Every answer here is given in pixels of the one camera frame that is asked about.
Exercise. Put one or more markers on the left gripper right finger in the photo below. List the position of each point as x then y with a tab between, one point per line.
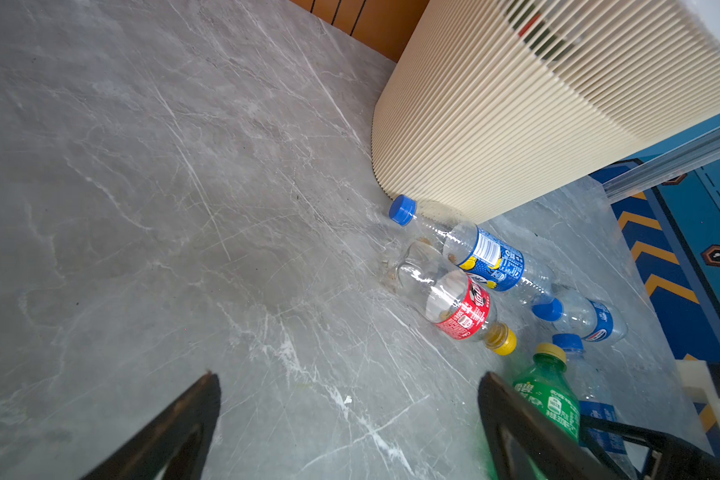
521	439

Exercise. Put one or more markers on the cream slatted waste bin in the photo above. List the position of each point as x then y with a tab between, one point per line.
495	103

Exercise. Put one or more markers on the right aluminium corner post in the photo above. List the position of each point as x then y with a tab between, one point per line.
694	154

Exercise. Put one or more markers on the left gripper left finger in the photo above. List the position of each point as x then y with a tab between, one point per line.
175	444

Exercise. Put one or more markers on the clear bottle blue yellow label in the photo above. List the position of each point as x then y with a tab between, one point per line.
492	262

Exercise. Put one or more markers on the small bottle red white label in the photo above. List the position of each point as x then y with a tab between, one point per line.
449	298

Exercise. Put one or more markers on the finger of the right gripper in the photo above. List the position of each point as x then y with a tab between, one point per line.
668	457

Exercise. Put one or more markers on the green Sprite bottle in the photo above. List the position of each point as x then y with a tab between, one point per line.
544	386

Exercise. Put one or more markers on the clear Pepsi water bottle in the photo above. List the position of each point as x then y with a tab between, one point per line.
571	312

